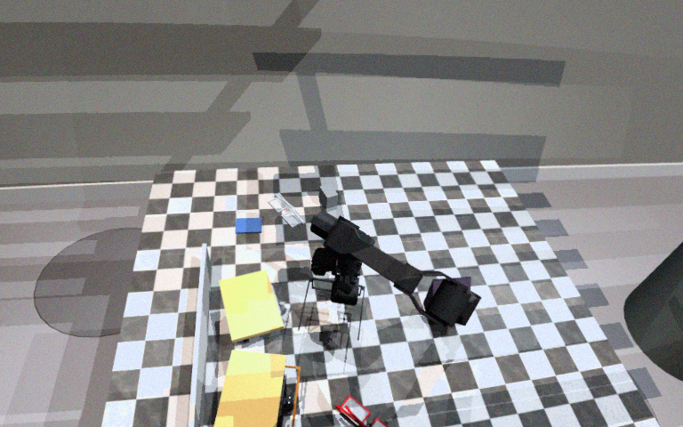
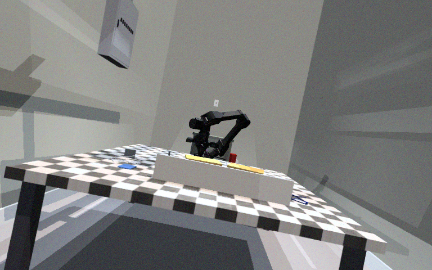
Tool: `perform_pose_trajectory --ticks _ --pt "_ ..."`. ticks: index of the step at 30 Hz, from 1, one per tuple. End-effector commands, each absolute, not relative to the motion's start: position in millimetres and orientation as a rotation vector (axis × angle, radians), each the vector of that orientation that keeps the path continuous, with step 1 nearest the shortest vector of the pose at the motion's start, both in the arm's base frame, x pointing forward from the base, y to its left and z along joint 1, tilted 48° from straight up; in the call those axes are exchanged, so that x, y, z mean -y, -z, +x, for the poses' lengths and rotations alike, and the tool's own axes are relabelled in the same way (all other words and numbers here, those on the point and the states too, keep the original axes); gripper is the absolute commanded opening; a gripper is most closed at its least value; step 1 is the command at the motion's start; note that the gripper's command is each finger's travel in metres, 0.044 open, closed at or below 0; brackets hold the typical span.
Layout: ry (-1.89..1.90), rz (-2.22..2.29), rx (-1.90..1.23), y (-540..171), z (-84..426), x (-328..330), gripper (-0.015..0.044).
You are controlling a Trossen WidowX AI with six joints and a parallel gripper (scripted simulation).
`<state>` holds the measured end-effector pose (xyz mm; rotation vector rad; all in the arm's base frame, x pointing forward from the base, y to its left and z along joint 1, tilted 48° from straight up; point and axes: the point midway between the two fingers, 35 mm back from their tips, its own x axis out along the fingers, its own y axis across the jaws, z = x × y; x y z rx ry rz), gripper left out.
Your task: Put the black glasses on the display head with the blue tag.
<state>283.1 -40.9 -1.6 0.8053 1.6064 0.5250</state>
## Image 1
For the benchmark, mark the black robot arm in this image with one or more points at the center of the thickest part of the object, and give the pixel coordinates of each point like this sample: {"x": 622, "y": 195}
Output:
{"x": 452, "y": 303}

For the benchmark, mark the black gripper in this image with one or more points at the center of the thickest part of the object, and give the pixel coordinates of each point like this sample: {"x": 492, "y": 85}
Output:
{"x": 345, "y": 288}

